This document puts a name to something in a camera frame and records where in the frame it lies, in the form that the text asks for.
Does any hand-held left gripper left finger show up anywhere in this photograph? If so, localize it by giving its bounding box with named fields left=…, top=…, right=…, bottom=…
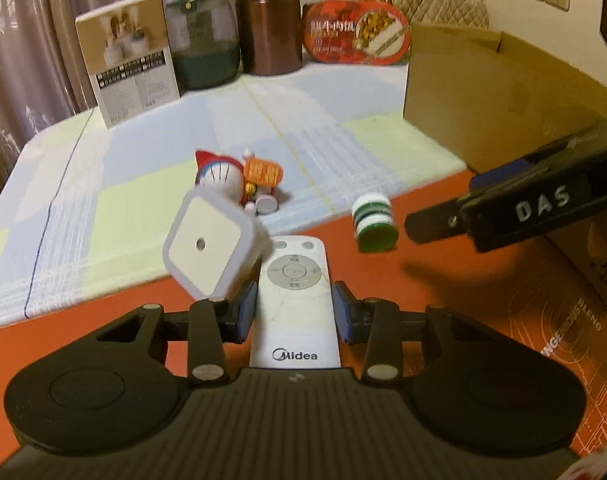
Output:
left=78, top=281, right=259, bottom=388

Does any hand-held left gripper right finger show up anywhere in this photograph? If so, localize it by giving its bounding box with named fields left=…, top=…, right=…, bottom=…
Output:
left=331, top=281, right=489, bottom=387

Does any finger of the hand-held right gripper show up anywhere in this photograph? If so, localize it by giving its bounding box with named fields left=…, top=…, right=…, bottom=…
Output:
left=404, top=198, right=480, bottom=247
left=467, top=152, right=551, bottom=192

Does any white remote control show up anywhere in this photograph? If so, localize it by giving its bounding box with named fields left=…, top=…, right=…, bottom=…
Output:
left=248, top=236, right=345, bottom=370

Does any large cardboard box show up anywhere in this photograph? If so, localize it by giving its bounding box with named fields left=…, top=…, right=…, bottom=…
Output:
left=402, top=22, right=607, bottom=183

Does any green white small bottle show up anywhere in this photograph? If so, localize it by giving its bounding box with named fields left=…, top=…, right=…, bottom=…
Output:
left=351, top=192, right=399, bottom=253

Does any white square night light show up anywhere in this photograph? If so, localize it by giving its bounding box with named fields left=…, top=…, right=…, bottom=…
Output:
left=162, top=187, right=274, bottom=306

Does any red printed table mat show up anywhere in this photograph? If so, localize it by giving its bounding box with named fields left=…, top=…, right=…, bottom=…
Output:
left=0, top=170, right=607, bottom=480

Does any small printed cardboard box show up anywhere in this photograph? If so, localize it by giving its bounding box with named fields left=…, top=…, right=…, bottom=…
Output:
left=548, top=217, right=607, bottom=311

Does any red white cat figurine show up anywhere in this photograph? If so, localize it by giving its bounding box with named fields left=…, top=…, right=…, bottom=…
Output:
left=194, top=147, right=286, bottom=217

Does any beige quilted chair cushion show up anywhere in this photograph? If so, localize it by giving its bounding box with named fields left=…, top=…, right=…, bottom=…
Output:
left=377, top=0, right=490, bottom=31

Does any pastel checkered table mat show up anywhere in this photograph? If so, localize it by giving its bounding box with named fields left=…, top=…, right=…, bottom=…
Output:
left=0, top=62, right=469, bottom=333

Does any red instant meal bowl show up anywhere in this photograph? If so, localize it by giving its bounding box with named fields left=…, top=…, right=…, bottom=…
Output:
left=302, top=1, right=413, bottom=67

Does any brown cylindrical canister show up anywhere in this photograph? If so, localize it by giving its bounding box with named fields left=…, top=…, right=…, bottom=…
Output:
left=234, top=0, right=304, bottom=77

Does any dark green glass jar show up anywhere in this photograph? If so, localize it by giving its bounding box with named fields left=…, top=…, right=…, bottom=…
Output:
left=164, top=0, right=242, bottom=92

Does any white product box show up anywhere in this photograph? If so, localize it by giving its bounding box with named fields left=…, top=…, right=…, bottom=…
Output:
left=75, top=0, right=182, bottom=130

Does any white red paper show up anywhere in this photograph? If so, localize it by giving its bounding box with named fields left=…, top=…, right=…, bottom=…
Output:
left=558, top=446, right=607, bottom=480

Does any patterned curtain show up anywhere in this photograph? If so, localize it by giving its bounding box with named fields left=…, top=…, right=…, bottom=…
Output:
left=0, top=0, right=249, bottom=171

